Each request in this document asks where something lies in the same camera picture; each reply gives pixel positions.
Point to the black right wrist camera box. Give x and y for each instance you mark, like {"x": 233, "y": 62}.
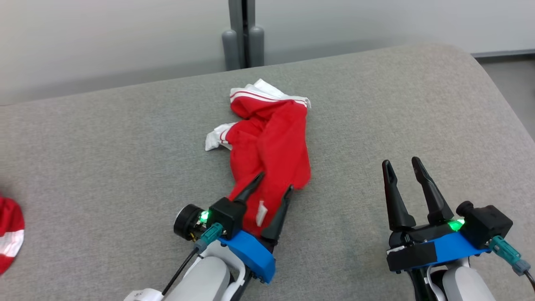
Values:
{"x": 485, "y": 223}

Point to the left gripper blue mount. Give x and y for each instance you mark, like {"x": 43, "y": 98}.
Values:
{"x": 250, "y": 251}

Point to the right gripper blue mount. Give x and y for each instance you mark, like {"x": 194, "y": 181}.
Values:
{"x": 418, "y": 251}

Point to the red shorts white stripe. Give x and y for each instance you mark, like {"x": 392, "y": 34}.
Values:
{"x": 10, "y": 221}

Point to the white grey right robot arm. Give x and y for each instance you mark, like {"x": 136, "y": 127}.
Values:
{"x": 464, "y": 284}

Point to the red Bulls 23 jersey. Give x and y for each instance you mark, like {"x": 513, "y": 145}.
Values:
{"x": 267, "y": 142}

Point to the grey partition post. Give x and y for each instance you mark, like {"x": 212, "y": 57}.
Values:
{"x": 241, "y": 25}

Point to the grey cylindrical partition foot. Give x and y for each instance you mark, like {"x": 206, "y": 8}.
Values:
{"x": 230, "y": 50}
{"x": 257, "y": 46}

